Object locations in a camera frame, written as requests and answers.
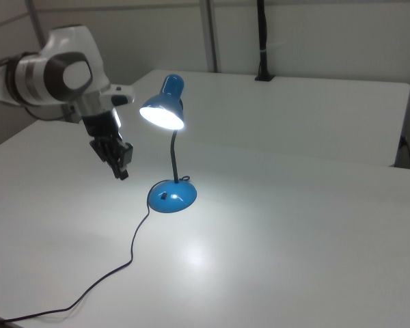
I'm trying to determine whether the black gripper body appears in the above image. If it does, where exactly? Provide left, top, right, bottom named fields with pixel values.
left=81, top=108, right=135, bottom=172

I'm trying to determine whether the blue desk lamp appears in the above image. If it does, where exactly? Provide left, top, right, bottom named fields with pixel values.
left=138, top=73, right=198, bottom=216

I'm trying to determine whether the black lamp power cord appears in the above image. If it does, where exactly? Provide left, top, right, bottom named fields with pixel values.
left=0, top=204, right=152, bottom=324

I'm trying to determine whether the black cable at table edge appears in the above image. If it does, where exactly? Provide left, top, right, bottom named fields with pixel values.
left=400, top=135, right=410, bottom=169

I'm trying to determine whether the black clamped pole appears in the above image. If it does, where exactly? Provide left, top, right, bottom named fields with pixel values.
left=254, top=0, right=275, bottom=83

